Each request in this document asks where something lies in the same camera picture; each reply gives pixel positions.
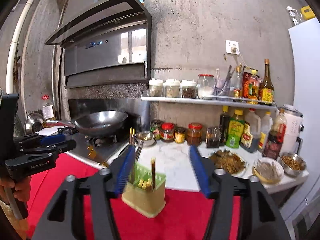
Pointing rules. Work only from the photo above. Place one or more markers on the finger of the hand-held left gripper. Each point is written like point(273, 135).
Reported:
point(52, 138)
point(62, 146)

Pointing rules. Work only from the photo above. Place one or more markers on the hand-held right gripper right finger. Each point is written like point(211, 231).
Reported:
point(200, 170)

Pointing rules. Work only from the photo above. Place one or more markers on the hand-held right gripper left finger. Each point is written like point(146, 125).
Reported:
point(123, 170)

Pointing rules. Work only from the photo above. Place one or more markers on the brown wooden chopstick gold cap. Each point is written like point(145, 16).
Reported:
point(153, 172)
point(130, 132)
point(144, 185)
point(149, 182)
point(140, 183)
point(134, 133)

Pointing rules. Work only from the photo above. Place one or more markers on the green plastic utensil holder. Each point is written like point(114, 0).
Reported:
point(145, 202)

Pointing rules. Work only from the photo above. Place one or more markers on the clear cup with utensils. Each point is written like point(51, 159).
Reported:
point(223, 85)

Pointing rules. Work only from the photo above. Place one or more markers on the person's left hand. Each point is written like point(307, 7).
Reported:
point(22, 192)

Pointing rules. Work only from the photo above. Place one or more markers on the steel pot lid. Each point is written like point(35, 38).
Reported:
point(33, 123)

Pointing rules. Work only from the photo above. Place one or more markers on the cooking oil bottle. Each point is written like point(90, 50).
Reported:
point(48, 113)

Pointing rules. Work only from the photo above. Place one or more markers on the plate of food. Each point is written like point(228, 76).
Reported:
point(227, 162)

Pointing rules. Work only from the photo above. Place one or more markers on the black gas stove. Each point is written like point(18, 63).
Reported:
point(105, 145)

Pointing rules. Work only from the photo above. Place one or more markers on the dark spice packet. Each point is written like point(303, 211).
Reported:
point(213, 137)

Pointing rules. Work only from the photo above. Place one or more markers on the orange sauce jar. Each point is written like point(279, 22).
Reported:
point(194, 134)

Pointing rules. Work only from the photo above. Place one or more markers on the small steel bowl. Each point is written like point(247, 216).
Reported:
point(145, 138)

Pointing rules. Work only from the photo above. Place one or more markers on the small yellow label jar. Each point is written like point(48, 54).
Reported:
point(179, 135)

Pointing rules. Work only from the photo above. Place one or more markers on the steel wok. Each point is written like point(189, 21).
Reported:
point(100, 122)

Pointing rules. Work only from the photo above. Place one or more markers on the red lid chili jar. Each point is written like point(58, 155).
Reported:
point(167, 133)

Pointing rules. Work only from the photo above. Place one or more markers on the black soy sauce bottle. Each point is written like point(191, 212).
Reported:
point(224, 126)

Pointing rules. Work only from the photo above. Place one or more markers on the green label jar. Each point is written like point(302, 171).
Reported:
point(156, 130)

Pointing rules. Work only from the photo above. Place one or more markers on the green plastic bottle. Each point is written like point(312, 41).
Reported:
point(235, 130)

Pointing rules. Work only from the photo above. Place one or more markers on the red tablecloth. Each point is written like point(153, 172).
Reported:
point(180, 220)

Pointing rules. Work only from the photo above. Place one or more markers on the large dark sauce jug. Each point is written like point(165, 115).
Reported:
point(251, 131)

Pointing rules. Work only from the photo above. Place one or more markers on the yellow bowl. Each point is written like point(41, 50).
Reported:
point(268, 172)

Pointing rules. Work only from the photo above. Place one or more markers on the clear plastic jug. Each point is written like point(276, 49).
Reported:
point(265, 130)

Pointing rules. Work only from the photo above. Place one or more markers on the dark bottle red label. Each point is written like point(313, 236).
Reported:
point(275, 140)

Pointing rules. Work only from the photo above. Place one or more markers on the red lid glass jar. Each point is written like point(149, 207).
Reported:
point(205, 86)

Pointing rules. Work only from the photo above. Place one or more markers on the large steel bowl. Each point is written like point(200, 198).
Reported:
point(293, 164)

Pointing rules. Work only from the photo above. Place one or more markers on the clear glass bottle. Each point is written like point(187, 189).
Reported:
point(236, 83)

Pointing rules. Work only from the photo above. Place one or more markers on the red label sauce bottle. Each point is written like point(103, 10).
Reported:
point(247, 86)

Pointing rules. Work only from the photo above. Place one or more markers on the black range hood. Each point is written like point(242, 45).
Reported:
point(100, 55)

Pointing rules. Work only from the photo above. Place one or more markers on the yellow cap sauce bottle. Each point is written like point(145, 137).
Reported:
point(254, 90)

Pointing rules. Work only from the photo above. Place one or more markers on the white kitchen appliance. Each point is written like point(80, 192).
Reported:
point(293, 127)

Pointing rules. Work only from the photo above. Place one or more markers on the tall dark sauce bottle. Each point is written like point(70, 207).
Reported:
point(266, 85)

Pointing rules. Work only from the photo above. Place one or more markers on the white refrigerator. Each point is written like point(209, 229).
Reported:
point(305, 105)

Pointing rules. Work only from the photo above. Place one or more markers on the clear spray bottle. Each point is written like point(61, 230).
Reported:
point(293, 15)

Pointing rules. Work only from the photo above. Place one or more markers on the yellow box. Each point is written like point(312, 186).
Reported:
point(307, 12)

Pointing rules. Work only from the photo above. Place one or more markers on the white wall shelf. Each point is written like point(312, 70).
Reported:
point(212, 101)

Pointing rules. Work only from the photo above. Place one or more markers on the white wall pipe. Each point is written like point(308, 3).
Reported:
point(17, 42)

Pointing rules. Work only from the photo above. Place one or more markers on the white wall socket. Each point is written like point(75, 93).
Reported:
point(232, 47)

